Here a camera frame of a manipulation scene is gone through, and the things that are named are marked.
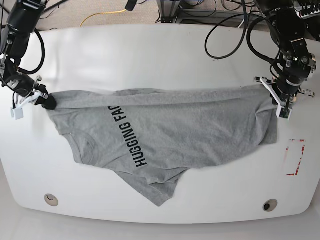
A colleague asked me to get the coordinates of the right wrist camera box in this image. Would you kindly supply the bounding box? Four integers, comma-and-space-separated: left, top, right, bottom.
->
10, 107, 24, 120

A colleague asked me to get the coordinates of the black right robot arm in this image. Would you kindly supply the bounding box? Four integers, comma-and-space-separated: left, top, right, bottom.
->
0, 0, 57, 110

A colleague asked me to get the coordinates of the table cable grommet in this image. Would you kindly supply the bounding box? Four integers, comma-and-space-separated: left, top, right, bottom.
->
262, 199, 278, 212
44, 194, 59, 207

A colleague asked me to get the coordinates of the grey T-shirt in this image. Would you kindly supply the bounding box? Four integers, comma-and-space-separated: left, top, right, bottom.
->
47, 85, 277, 206

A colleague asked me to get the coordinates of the right table cable grommet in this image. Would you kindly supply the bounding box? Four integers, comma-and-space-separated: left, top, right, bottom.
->
262, 199, 278, 212

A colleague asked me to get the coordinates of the red tape rectangle marking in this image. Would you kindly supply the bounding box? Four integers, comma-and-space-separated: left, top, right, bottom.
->
283, 139, 306, 176

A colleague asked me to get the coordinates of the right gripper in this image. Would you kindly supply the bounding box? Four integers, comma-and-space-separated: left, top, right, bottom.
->
2, 74, 57, 110

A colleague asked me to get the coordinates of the left table cable grommet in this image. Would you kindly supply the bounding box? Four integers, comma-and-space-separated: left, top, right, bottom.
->
44, 194, 59, 207

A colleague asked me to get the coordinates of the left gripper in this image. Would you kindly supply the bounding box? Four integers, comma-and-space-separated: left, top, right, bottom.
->
254, 76, 315, 107

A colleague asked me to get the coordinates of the aluminium frame stand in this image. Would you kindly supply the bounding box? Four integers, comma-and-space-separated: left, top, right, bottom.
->
156, 0, 181, 24

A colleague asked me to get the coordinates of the yellow cable on floor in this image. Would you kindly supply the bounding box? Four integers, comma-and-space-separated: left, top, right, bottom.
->
80, 8, 127, 27

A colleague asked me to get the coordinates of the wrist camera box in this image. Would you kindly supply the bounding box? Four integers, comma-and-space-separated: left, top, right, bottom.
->
10, 107, 24, 120
276, 105, 292, 120

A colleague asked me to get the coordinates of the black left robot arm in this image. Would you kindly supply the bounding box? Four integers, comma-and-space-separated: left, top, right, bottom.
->
255, 0, 317, 105

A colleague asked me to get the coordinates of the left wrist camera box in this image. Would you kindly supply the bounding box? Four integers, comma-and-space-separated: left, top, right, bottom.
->
276, 105, 292, 120

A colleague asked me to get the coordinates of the white power strip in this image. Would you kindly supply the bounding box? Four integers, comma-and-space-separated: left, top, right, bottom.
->
298, 4, 320, 19

